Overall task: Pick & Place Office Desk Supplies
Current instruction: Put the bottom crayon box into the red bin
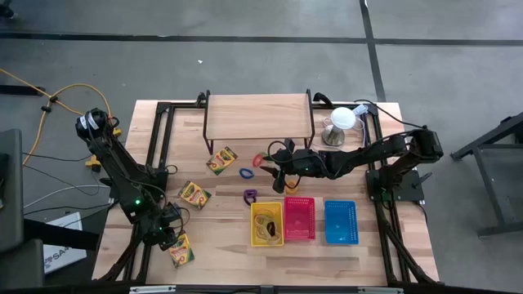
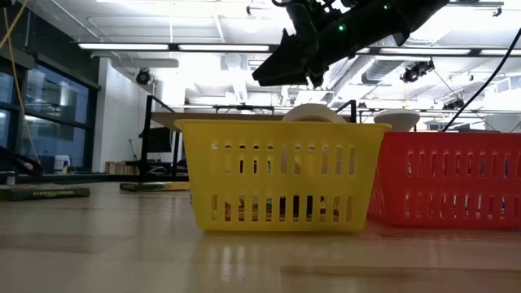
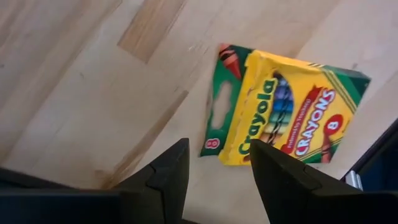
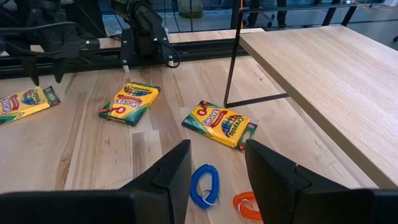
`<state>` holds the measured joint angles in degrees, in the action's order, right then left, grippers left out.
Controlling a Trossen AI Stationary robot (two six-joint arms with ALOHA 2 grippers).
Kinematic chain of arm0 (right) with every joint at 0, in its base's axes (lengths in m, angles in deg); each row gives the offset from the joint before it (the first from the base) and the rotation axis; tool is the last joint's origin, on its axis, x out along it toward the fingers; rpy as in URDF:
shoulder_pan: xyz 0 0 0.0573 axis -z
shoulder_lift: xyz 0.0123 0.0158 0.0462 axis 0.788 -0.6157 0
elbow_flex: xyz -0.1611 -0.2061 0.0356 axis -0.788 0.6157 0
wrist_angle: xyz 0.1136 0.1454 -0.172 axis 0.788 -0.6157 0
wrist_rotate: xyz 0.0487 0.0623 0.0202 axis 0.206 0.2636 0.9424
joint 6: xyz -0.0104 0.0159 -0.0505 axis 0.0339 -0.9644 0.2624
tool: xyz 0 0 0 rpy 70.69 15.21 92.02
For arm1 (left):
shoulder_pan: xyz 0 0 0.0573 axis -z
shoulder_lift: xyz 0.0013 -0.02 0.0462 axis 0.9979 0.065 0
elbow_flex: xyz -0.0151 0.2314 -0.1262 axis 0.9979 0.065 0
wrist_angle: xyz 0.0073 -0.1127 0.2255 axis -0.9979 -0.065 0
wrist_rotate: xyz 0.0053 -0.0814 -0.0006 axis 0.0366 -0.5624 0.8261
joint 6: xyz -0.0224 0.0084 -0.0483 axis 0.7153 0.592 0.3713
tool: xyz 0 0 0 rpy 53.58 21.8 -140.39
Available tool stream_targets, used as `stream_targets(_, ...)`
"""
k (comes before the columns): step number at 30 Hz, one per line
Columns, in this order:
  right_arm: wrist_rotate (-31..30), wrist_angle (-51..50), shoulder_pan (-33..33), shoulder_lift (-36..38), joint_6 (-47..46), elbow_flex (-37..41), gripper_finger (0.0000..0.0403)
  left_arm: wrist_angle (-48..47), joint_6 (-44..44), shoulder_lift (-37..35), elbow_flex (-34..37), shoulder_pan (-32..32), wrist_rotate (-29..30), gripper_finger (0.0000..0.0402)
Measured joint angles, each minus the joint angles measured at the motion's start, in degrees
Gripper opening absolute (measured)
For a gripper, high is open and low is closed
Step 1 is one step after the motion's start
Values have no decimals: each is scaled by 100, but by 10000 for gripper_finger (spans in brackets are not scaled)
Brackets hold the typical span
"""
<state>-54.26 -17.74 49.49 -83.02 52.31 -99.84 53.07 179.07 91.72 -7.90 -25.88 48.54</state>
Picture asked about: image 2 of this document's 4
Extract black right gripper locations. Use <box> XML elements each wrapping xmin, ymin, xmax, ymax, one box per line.
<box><xmin>252</xmin><ymin>0</ymin><xmax>355</xmax><ymax>89</ymax></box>

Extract yellow plastic basket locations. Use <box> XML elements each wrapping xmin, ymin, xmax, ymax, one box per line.
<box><xmin>173</xmin><ymin>118</ymin><xmax>392</xmax><ymax>233</ymax></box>

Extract red plastic basket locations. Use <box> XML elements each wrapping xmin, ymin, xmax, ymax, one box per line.
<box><xmin>367</xmin><ymin>130</ymin><xmax>521</xmax><ymax>231</ymax></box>

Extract black spotlight cluster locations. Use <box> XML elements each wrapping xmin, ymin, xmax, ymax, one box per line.
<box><xmin>400</xmin><ymin>59</ymin><xmax>436</xmax><ymax>85</ymax></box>

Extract black ceiling spotlight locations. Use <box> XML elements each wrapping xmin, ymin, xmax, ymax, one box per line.
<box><xmin>135</xmin><ymin>68</ymin><xmax>153</xmax><ymax>86</ymax></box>

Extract black computer monitor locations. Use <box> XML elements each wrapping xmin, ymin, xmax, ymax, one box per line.
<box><xmin>146</xmin><ymin>126</ymin><xmax>175</xmax><ymax>154</ymax></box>

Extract stacked wooden boards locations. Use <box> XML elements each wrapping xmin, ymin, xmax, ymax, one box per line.
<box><xmin>103</xmin><ymin>160</ymin><xmax>142</xmax><ymax>176</ymax></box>

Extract large glass window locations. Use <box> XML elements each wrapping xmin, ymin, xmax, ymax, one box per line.
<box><xmin>0</xmin><ymin>50</ymin><xmax>102</xmax><ymax>174</ymax></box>

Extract white bucket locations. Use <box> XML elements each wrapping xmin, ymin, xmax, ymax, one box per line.
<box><xmin>53</xmin><ymin>154</ymin><xmax>72</xmax><ymax>174</ymax></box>

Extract silver ventilation duct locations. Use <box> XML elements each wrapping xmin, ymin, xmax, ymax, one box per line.
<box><xmin>360</xmin><ymin>59</ymin><xmax>409</xmax><ymax>85</ymax></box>

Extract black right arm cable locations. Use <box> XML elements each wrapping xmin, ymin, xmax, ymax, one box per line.
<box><xmin>442</xmin><ymin>27</ymin><xmax>521</xmax><ymax>133</ymax></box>

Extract yellow extension cord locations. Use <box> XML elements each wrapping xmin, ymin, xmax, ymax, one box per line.
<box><xmin>2</xmin><ymin>0</ymin><xmax>44</xmax><ymax>174</ymax></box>
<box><xmin>0</xmin><ymin>0</ymin><xmax>28</xmax><ymax>49</ymax></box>

